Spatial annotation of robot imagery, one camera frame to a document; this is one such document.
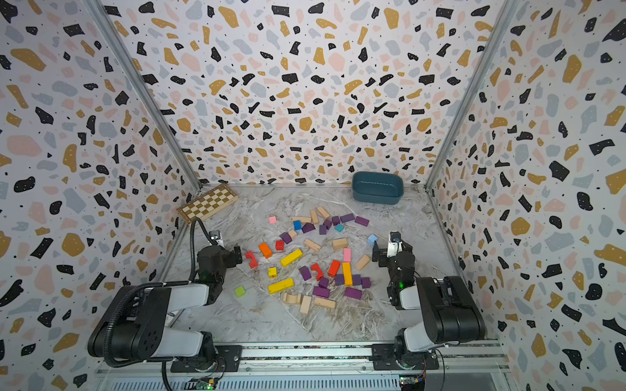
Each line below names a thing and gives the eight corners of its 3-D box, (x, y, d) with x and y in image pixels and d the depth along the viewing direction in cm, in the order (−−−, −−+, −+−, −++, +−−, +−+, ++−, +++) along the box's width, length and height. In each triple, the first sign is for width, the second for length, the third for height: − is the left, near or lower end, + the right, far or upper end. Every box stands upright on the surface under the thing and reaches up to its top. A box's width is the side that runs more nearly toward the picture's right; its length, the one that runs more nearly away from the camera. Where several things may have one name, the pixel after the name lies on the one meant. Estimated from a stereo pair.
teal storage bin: (353, 204, 118) (355, 195, 113) (351, 180, 129) (352, 171, 124) (404, 204, 118) (407, 195, 113) (397, 180, 129) (400, 171, 124)
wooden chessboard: (188, 227, 108) (185, 222, 105) (178, 212, 113) (175, 208, 110) (237, 200, 118) (235, 195, 116) (226, 188, 124) (224, 183, 121)
